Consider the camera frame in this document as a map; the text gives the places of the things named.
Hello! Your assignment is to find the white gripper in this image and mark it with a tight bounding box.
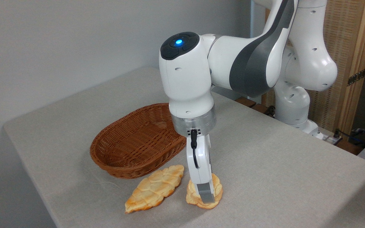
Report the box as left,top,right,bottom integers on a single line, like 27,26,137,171
186,134,215,204

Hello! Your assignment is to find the round bread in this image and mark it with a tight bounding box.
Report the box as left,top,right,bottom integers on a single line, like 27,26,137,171
186,173,223,209

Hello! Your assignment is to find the long leaf-shaped bread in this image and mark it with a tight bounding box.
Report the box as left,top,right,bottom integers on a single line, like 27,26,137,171
125,164,185,214

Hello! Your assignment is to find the brown oval wicker basket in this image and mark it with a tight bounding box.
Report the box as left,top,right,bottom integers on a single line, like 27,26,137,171
90,103,188,179

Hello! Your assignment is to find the grey tablecloth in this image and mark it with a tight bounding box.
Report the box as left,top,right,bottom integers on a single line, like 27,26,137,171
3,66,365,228

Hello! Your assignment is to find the brown wooden block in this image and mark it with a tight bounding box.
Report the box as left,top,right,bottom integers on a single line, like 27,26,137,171
235,97,257,108

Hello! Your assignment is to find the white power strip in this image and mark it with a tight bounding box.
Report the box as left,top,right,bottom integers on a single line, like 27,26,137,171
319,127,343,146

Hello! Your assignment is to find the metal screen hinge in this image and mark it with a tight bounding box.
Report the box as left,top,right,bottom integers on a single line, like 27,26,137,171
347,68,365,86

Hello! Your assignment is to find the wooden woven folding screen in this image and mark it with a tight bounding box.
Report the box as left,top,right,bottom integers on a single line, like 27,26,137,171
262,0,365,136

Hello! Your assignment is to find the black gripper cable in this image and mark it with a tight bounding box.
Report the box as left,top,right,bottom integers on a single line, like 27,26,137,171
190,129,200,169

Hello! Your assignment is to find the black power cable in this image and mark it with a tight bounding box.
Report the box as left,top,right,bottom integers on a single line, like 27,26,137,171
335,129,365,150

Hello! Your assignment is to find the white vertical wall trim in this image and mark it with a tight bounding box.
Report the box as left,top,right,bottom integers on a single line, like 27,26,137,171
250,0,267,37

